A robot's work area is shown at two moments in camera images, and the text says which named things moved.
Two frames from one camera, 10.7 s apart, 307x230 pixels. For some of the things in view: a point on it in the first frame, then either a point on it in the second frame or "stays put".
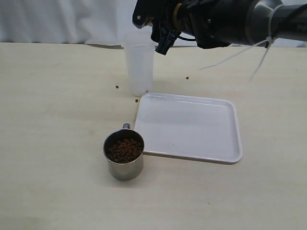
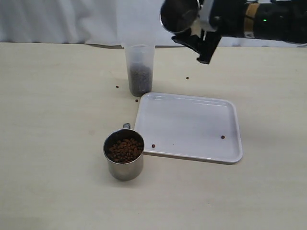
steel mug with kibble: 123,149 stays put
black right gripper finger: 167,37 -> 205,48
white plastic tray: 195,128 stays put
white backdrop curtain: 86,21 stays put
